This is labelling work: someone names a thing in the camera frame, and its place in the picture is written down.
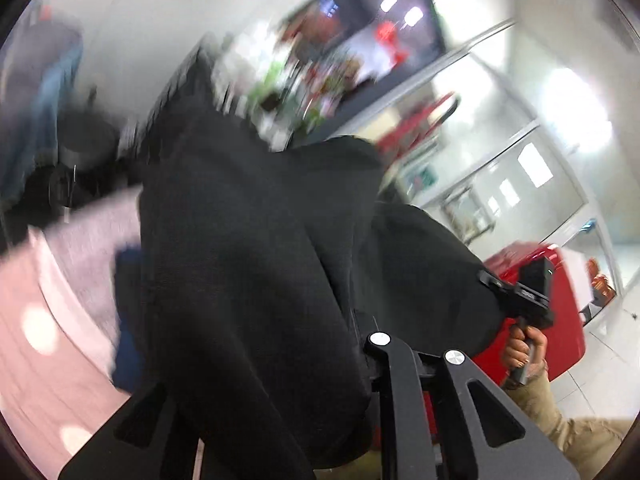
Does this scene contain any black jacket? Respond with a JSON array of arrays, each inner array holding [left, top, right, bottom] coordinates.
[[116, 62, 503, 479]]

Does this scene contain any khaki sleeve forearm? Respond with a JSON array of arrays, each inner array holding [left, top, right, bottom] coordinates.
[[502, 370, 634, 479]]

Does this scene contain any person right hand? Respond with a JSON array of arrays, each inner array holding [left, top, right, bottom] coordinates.
[[501, 323, 548, 387]]

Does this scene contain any red box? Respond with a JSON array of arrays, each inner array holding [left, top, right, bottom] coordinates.
[[484, 242, 592, 380]]

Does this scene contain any pink polka dot blanket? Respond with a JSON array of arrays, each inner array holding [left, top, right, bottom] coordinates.
[[1, 188, 141, 479]]

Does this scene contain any blue hanging garment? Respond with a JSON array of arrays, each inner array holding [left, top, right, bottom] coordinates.
[[1, 46, 82, 204]]

